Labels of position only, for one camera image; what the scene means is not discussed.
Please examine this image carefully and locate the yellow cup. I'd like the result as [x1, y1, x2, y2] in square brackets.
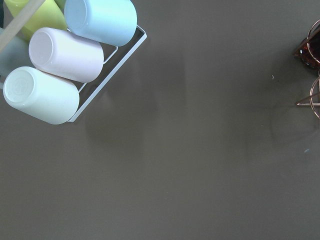
[4, 0, 67, 41]

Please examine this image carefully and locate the pink cup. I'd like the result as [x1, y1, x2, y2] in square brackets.
[28, 27, 104, 83]

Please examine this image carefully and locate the white cup rack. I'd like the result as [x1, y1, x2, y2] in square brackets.
[0, 0, 148, 124]

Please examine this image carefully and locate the white cup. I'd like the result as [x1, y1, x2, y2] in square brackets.
[3, 66, 80, 125]

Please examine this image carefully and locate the copper wire bottle rack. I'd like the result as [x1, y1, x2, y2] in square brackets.
[295, 19, 320, 119]

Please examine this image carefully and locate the tea bottle rack left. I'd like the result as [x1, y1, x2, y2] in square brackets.
[293, 32, 320, 69]

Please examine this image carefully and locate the blue cup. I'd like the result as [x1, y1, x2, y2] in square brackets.
[64, 0, 137, 47]

